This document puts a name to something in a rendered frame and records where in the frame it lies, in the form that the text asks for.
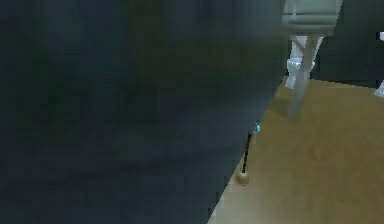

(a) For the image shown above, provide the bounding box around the black plunger with tan cup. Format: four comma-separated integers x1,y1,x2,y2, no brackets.
237,123,262,186

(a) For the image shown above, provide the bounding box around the white object on floor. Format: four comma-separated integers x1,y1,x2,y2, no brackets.
373,79,384,99

